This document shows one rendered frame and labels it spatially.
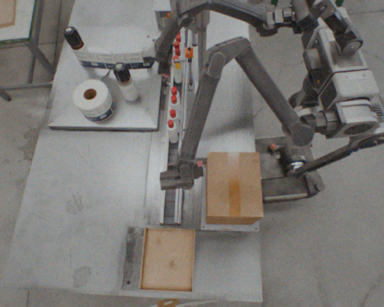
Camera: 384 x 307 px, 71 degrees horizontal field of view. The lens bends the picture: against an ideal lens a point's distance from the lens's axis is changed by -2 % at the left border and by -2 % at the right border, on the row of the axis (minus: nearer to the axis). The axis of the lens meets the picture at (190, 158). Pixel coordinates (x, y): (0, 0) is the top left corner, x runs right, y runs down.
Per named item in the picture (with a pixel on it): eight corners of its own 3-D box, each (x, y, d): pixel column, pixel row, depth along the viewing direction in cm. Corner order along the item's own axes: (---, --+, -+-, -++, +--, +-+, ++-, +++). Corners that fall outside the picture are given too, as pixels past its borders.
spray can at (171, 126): (169, 135, 157) (165, 117, 138) (178, 135, 157) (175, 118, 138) (169, 143, 155) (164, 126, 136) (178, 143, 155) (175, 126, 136)
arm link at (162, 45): (196, 18, 95) (194, -12, 95) (182, 16, 93) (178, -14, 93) (165, 62, 135) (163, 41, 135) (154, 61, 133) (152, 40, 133)
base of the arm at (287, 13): (297, 34, 115) (308, 11, 104) (279, 36, 115) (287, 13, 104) (293, 20, 118) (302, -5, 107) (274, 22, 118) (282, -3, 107)
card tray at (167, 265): (146, 228, 143) (144, 227, 140) (194, 229, 142) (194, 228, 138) (140, 290, 133) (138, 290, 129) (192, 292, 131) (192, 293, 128)
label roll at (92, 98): (84, 125, 161) (73, 112, 148) (81, 97, 168) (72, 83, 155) (116, 118, 162) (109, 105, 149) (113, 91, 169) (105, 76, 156)
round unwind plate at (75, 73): (71, 47, 183) (70, 46, 182) (115, 47, 182) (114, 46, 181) (61, 84, 172) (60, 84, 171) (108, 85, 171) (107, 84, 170)
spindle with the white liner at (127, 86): (126, 92, 169) (111, 59, 141) (140, 92, 168) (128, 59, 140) (124, 104, 165) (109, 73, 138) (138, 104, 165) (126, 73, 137)
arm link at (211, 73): (230, 55, 76) (224, 50, 86) (210, 50, 75) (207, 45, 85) (190, 180, 96) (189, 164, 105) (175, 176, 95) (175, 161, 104)
